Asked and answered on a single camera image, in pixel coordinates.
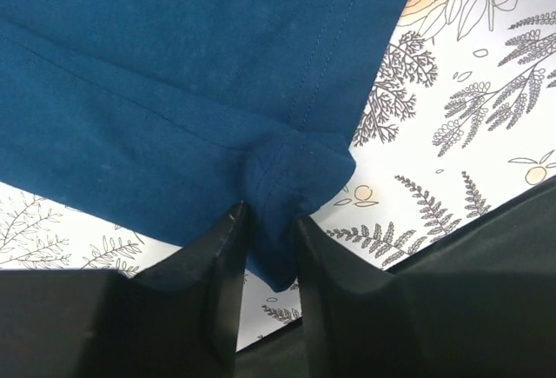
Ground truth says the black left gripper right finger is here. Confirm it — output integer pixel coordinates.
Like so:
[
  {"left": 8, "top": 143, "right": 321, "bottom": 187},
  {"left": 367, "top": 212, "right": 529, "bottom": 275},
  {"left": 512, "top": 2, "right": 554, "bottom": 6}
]
[{"left": 296, "top": 182, "right": 555, "bottom": 377}]

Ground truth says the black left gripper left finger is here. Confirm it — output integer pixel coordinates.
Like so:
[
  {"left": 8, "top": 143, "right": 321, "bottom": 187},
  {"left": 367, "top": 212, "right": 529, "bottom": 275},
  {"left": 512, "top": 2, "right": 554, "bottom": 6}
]
[{"left": 1, "top": 203, "right": 248, "bottom": 377}]

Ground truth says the blue printed t shirt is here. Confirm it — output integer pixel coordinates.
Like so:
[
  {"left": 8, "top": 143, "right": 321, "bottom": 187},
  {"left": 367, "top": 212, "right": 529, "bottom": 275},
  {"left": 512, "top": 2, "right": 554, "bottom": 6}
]
[{"left": 1, "top": 0, "right": 407, "bottom": 292}]

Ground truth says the floral patterned table mat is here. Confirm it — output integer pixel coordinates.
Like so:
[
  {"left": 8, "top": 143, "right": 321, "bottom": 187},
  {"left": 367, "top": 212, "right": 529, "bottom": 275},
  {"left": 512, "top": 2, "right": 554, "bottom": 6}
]
[{"left": 1, "top": 0, "right": 555, "bottom": 348}]

